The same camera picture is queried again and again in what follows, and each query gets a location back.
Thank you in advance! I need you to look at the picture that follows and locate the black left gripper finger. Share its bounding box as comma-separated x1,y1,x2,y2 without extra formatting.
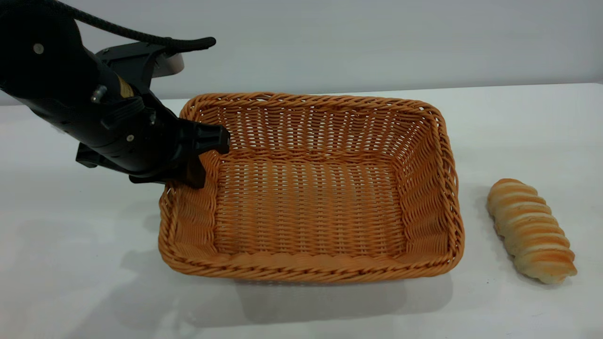
175,154,207,190
188,121,231,157

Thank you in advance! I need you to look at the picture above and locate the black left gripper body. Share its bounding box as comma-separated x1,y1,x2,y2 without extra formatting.
57,78,196,184

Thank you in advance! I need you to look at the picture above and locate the orange wicker basket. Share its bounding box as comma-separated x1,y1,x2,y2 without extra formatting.
158,92,465,284

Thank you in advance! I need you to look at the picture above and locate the ridged bread roll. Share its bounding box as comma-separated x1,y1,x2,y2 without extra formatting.
486,178,578,285

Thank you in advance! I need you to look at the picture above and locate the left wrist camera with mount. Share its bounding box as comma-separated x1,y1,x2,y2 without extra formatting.
96,41,185,93

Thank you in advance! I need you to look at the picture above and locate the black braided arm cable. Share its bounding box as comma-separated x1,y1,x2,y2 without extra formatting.
47,0,217,53

